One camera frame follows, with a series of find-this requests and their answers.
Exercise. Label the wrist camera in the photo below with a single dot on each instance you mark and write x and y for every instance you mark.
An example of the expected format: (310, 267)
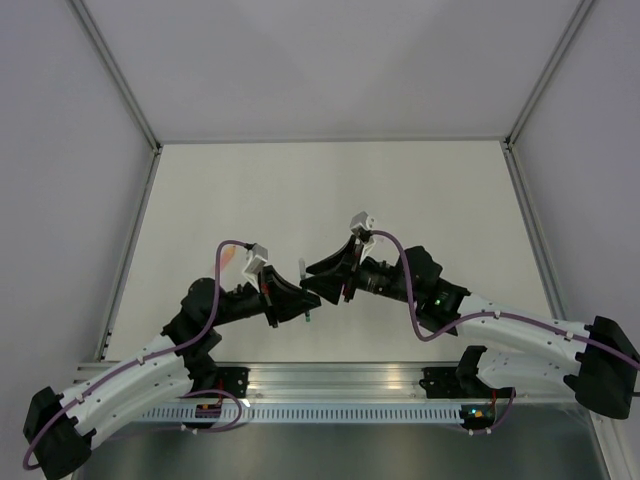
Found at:
(361, 226)
(256, 258)

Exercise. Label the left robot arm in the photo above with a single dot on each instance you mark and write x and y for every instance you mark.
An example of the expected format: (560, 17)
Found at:
(62, 429)

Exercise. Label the right aluminium frame post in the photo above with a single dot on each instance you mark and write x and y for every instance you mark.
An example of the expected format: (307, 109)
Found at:
(538, 244)

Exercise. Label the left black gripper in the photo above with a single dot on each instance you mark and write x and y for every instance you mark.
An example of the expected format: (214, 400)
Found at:
(282, 300)

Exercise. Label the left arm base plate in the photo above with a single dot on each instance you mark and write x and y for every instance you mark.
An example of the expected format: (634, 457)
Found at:
(234, 380)

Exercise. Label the aluminium frame post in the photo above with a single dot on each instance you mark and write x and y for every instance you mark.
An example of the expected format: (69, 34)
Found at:
(538, 244)
(90, 28)

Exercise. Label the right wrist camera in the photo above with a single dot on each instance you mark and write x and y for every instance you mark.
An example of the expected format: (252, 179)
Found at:
(361, 226)

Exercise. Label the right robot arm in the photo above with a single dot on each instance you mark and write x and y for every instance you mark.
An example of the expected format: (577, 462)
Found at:
(596, 363)

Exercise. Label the aluminium mounting rail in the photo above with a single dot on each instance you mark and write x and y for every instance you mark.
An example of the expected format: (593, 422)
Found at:
(400, 382)

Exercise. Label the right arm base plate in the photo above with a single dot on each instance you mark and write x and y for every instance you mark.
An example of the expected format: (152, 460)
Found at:
(442, 382)

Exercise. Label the left aluminium frame post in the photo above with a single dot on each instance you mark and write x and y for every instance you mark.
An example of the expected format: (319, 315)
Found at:
(90, 28)

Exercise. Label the clear pen cap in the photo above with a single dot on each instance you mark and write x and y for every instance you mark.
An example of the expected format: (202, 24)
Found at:
(302, 269)

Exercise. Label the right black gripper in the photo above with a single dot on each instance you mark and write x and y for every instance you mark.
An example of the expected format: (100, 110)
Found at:
(327, 284)

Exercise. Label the white slotted cable duct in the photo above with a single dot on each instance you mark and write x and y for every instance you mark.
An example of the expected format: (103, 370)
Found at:
(306, 413)

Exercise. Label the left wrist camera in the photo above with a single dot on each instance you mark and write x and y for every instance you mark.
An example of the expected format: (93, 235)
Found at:
(256, 258)

